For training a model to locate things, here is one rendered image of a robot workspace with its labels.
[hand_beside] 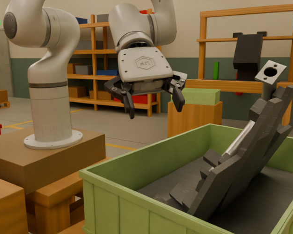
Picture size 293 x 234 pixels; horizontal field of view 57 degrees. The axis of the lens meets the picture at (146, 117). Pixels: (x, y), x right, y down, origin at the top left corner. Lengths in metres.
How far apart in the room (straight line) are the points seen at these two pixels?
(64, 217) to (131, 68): 0.52
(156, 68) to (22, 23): 0.44
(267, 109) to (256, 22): 5.23
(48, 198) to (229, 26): 5.30
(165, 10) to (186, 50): 5.35
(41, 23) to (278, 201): 0.80
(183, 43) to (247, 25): 1.31
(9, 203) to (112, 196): 0.26
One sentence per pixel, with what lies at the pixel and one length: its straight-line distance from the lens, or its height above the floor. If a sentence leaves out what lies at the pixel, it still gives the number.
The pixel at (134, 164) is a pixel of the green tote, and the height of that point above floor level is 0.92.
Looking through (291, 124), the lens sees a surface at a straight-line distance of 0.85.
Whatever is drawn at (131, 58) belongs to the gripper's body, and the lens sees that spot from 0.55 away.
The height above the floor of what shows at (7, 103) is 0.09.
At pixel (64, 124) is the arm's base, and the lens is 0.91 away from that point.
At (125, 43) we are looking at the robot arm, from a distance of 0.59.
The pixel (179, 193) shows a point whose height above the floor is 0.95.
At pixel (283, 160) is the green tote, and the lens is 1.02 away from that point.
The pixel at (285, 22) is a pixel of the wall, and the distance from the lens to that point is 5.65.
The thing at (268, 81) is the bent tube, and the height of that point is 1.16.
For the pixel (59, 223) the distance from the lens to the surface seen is 0.87.
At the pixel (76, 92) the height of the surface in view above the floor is 0.40.
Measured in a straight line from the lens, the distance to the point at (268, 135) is 0.69.
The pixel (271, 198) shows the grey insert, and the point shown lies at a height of 0.85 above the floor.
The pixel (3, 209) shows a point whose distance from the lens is 0.73.
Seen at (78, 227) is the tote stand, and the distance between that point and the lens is 0.76.
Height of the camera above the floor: 1.21
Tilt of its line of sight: 12 degrees down
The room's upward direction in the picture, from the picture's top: straight up
